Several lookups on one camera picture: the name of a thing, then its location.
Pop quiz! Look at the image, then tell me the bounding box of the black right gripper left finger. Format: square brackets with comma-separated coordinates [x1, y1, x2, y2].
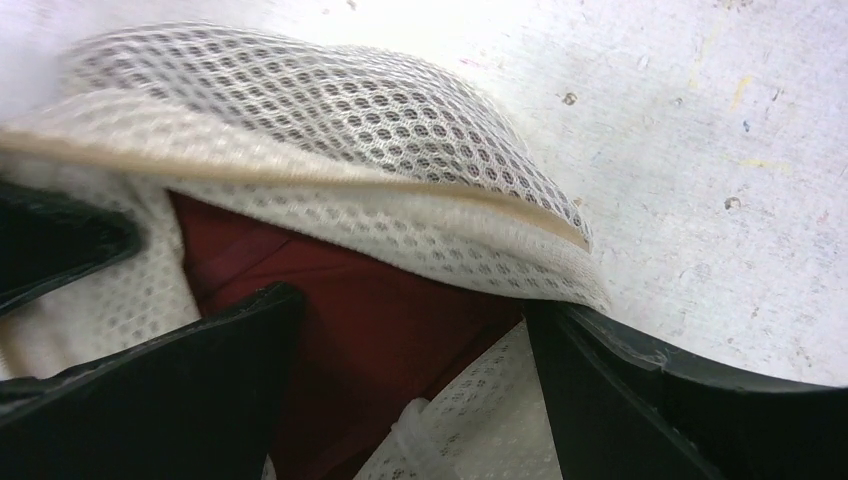
[1, 283, 304, 479]

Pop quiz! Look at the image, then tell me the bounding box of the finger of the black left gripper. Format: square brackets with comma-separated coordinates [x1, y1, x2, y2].
[1, 182, 142, 315]

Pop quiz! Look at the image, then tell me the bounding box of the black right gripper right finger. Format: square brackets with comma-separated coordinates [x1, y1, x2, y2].
[524, 301, 847, 479]

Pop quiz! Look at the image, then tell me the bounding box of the dark red bra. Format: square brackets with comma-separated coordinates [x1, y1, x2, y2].
[170, 193, 522, 479]

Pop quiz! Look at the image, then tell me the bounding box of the white mesh bag beige trim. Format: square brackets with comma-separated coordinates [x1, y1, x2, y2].
[1, 23, 610, 479]

